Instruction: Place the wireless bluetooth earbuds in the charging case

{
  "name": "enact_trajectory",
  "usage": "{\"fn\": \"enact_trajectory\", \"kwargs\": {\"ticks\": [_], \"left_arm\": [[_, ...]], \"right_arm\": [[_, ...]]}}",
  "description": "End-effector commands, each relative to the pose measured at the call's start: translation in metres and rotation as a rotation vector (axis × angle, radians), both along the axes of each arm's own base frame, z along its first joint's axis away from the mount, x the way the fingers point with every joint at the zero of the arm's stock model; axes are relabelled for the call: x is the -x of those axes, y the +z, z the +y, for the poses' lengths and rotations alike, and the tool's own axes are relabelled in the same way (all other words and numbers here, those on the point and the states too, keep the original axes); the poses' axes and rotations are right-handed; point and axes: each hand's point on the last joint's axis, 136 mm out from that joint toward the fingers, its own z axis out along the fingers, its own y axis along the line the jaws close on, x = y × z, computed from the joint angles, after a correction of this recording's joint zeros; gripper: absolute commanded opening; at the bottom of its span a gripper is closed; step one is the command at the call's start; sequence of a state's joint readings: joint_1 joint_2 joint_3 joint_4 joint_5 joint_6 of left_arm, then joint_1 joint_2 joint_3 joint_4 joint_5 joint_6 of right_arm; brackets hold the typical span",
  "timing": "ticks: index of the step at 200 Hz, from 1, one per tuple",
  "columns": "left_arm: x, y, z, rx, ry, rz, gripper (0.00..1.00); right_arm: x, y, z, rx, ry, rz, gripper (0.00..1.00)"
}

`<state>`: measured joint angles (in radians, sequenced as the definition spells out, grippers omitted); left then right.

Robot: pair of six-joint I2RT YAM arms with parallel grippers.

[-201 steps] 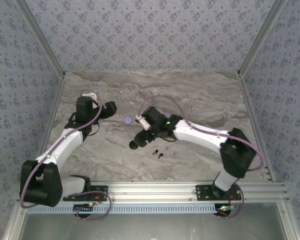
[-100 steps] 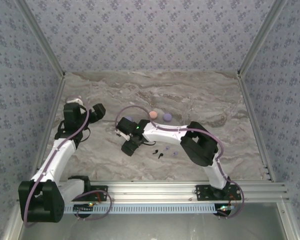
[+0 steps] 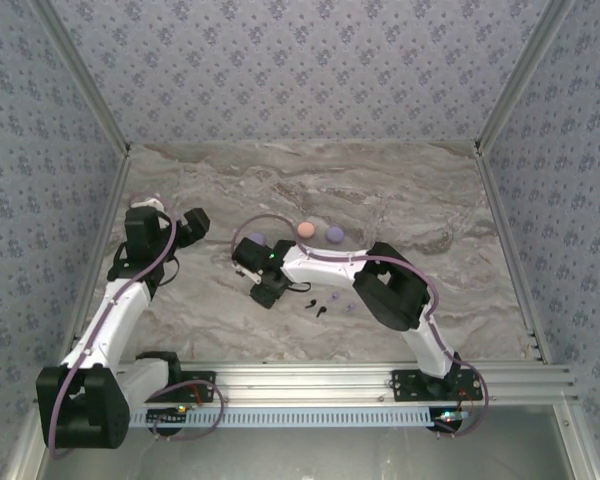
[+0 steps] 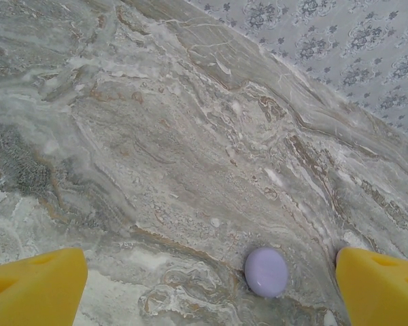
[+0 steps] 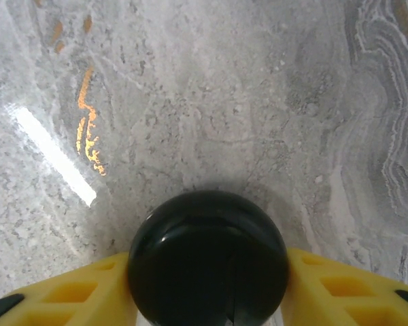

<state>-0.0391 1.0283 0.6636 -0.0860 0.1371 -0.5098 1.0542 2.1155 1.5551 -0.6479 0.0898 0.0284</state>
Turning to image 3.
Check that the pink round charging case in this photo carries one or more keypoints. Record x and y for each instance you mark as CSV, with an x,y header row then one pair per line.
x,y
305,229

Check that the small black circuit board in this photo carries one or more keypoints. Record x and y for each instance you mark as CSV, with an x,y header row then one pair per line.
x,y
167,415
450,416

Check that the purple round charging case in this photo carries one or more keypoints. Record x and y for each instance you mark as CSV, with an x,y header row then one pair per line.
x,y
334,233
256,238

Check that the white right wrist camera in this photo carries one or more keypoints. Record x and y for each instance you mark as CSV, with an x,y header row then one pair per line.
x,y
252,275

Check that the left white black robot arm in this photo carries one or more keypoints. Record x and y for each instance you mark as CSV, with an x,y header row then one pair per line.
x,y
105,320

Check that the purple earbud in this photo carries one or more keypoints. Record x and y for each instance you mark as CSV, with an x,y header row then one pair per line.
x,y
335,296
350,306

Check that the grey metal bottom panel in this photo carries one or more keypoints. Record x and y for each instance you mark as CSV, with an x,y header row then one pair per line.
x,y
305,455

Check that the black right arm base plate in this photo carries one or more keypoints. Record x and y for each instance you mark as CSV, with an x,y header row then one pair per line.
x,y
405,392

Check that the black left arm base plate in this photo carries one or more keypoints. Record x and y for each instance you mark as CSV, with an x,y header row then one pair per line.
x,y
200,395

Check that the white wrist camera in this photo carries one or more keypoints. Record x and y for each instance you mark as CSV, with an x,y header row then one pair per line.
x,y
147,202
252,275

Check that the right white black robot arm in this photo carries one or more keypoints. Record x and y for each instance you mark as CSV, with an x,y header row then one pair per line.
x,y
390,290

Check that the aluminium mounting beam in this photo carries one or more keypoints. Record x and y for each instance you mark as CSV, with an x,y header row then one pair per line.
x,y
305,385

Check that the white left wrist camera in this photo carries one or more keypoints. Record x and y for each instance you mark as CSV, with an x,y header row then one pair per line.
x,y
147,202

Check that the aluminium frame post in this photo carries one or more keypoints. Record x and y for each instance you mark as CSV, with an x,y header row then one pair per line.
x,y
82,75
522,75

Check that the aluminium table side rail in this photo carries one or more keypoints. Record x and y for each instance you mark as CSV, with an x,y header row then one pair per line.
x,y
496,200
111,200

